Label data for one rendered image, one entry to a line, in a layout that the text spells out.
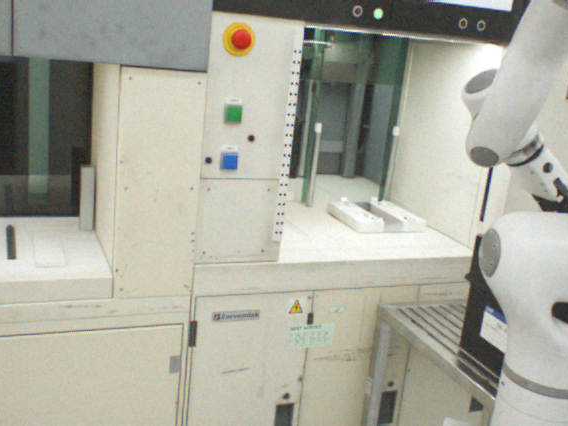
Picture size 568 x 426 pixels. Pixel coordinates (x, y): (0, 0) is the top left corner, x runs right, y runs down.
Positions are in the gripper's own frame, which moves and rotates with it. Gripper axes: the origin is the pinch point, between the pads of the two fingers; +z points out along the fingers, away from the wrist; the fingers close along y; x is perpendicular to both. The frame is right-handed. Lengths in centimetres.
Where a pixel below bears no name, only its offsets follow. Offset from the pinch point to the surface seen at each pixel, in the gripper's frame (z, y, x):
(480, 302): 11.5, 8.7, 20.5
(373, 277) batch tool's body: 10, 39, 30
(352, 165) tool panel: 28, 123, -1
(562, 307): 5.1, -13.0, 14.8
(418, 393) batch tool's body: 47, 39, 41
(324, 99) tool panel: 4, 129, -8
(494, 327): 13.5, 3.1, 22.7
